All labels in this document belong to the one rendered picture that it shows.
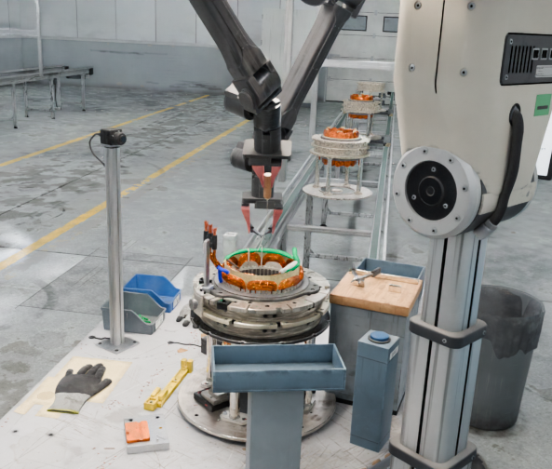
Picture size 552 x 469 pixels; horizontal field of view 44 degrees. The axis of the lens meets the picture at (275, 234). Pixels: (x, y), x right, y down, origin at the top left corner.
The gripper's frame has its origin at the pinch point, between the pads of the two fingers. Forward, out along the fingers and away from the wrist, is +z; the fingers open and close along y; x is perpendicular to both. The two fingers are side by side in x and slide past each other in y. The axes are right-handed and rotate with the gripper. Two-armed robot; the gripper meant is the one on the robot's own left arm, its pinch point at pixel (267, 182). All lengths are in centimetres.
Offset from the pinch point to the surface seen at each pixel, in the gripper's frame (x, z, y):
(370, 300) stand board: 7.5, 26.9, -24.6
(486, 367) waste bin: -76, 141, -88
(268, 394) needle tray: 43.1, 18.9, -3.1
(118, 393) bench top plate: 18, 52, 36
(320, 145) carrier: -195, 105, -15
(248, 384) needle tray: 44.0, 15.4, 0.6
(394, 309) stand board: 10.0, 27.2, -30.0
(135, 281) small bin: -42, 70, 47
